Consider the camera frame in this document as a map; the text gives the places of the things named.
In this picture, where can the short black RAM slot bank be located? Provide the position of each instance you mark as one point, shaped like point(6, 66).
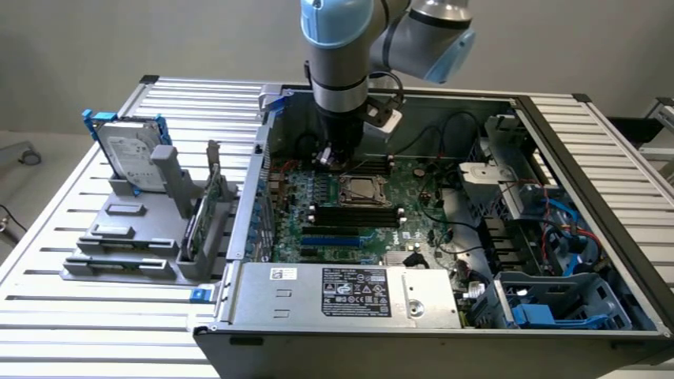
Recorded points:
point(377, 163)

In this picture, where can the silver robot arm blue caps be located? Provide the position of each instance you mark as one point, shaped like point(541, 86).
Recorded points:
point(337, 51)

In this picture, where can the small blue clip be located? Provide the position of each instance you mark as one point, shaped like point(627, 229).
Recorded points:
point(201, 295)

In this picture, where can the green RAM stick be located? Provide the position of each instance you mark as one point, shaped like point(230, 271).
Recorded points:
point(129, 245)

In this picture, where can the open black PC case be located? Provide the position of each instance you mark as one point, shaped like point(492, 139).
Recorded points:
point(369, 347)

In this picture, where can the green graphics card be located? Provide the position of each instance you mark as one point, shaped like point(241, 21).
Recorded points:
point(204, 213)

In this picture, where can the silver power supply unit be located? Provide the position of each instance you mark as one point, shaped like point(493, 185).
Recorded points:
point(342, 296)

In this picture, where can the grey parts rack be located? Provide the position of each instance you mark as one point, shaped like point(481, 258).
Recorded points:
point(174, 221)

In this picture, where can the CPU socket with metal frame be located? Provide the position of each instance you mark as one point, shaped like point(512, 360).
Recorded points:
point(362, 190)

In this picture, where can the green motherboard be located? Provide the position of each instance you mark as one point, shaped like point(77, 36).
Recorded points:
point(410, 221)

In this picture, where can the blue expansion slot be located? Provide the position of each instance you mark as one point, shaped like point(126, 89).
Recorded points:
point(329, 240)

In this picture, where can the grey caster wheel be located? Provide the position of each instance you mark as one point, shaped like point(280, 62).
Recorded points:
point(29, 157)

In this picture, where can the black table corner cap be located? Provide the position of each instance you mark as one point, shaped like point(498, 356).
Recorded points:
point(149, 78)
point(583, 98)

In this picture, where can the round coin battery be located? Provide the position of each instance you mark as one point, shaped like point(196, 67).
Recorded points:
point(420, 172)

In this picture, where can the silver chipset heatsink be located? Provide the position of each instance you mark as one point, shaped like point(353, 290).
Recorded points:
point(401, 259)

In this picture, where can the grey blue case latch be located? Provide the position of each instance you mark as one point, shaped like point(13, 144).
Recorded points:
point(274, 100)

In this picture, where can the grey metal disk bay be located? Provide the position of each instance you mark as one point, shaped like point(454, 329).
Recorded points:
point(501, 173)

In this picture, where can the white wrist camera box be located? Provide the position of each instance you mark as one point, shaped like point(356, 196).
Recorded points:
point(386, 120)

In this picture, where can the hard disk in blue bracket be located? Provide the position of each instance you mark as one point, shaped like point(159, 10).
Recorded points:
point(131, 152)

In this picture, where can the grey drive cage blue latch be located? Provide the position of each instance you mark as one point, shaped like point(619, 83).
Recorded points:
point(559, 300)

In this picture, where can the black expansion slot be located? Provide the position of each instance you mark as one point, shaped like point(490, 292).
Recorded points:
point(329, 231)

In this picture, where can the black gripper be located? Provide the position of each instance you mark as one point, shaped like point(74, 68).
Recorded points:
point(341, 130)

